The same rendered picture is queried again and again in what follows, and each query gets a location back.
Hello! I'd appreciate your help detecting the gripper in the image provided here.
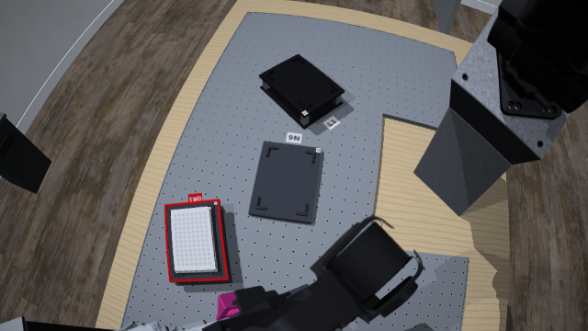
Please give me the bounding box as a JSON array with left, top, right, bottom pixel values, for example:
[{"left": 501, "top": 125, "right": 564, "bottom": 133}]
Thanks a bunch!
[{"left": 216, "top": 286, "right": 278, "bottom": 321}]

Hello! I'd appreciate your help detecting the white well plate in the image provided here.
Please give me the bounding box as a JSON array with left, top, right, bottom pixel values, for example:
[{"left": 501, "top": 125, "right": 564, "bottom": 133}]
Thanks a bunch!
[{"left": 171, "top": 207, "right": 219, "bottom": 273}]

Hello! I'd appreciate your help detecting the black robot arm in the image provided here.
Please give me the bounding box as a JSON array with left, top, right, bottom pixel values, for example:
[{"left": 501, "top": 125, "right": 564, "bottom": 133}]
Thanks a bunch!
[{"left": 201, "top": 0, "right": 588, "bottom": 331}]

